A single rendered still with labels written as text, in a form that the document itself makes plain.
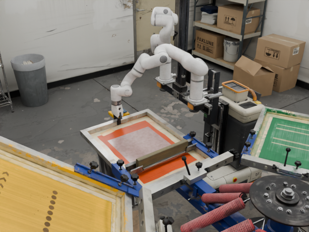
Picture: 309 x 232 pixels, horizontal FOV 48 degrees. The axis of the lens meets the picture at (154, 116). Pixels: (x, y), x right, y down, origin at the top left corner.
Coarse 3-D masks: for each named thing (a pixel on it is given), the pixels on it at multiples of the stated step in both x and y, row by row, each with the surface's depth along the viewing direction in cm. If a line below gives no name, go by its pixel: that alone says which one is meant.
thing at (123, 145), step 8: (120, 128) 253; (104, 136) 244; (112, 136) 244; (120, 136) 244; (128, 136) 244; (112, 144) 235; (120, 144) 235; (128, 144) 235; (136, 144) 236; (120, 152) 227; (128, 152) 227; (136, 152) 227; (144, 152) 227; (128, 160) 220; (152, 168) 213; (160, 168) 213; (168, 168) 213; (144, 176) 206; (152, 176) 206; (160, 176) 206
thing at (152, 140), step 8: (128, 128) 253; (136, 128) 253; (144, 128) 253; (152, 128) 253; (136, 136) 244; (144, 136) 244; (152, 136) 244; (160, 136) 244; (144, 144) 236; (152, 144) 236; (160, 144) 236; (168, 144) 236; (168, 160) 220; (176, 160) 220; (192, 160) 220; (176, 168) 213
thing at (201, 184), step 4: (200, 180) 190; (188, 184) 194; (192, 184) 190; (196, 184) 188; (200, 184) 188; (204, 184) 188; (208, 184) 188; (192, 188) 191; (200, 188) 185; (204, 188) 185; (208, 188) 185; (212, 188) 185; (200, 192) 186; (204, 192) 183; (208, 192) 182; (212, 192) 182
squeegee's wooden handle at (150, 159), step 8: (176, 144) 218; (184, 144) 220; (152, 152) 210; (160, 152) 210; (168, 152) 215; (176, 152) 219; (136, 160) 204; (144, 160) 205; (152, 160) 209; (160, 160) 213
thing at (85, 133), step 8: (136, 112) 267; (144, 112) 267; (152, 112) 267; (112, 120) 256; (128, 120) 261; (160, 120) 257; (88, 128) 246; (96, 128) 247; (104, 128) 251; (168, 128) 249; (176, 128) 247; (88, 136) 237; (176, 136) 243; (96, 144) 229; (104, 152) 221; (200, 152) 224; (104, 160) 219; (112, 160) 214; (184, 168) 207; (168, 176) 201; (152, 184) 195
